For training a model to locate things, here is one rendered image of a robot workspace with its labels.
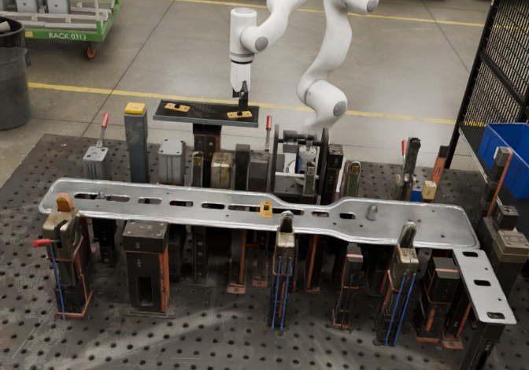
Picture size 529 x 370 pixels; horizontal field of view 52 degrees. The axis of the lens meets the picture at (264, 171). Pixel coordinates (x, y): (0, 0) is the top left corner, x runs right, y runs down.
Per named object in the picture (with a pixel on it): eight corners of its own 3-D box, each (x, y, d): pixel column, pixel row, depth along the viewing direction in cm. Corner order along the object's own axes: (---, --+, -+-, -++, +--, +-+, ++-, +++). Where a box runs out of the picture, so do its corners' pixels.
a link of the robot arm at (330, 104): (318, 125, 229) (324, 72, 216) (346, 146, 217) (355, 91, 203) (294, 131, 224) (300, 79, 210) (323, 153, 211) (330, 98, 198)
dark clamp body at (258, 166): (238, 250, 203) (243, 164, 182) (241, 228, 214) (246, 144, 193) (267, 253, 203) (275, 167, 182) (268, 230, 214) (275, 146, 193)
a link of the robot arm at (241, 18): (260, 53, 179) (246, 43, 185) (264, 13, 172) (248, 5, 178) (238, 57, 175) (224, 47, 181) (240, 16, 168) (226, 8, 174)
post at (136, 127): (130, 214, 216) (122, 115, 192) (135, 202, 222) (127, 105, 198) (149, 215, 216) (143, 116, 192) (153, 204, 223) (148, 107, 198)
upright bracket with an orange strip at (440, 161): (408, 260, 205) (441, 146, 177) (407, 257, 206) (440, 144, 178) (416, 260, 205) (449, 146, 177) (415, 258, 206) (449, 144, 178)
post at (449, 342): (443, 349, 171) (468, 282, 155) (435, 321, 180) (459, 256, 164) (464, 349, 171) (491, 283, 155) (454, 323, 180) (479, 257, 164)
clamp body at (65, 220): (51, 322, 170) (32, 231, 150) (68, 287, 182) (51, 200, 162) (86, 324, 170) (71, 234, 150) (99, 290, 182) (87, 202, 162)
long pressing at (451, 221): (31, 219, 165) (30, 215, 164) (57, 177, 184) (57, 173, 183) (482, 253, 167) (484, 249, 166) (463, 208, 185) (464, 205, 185)
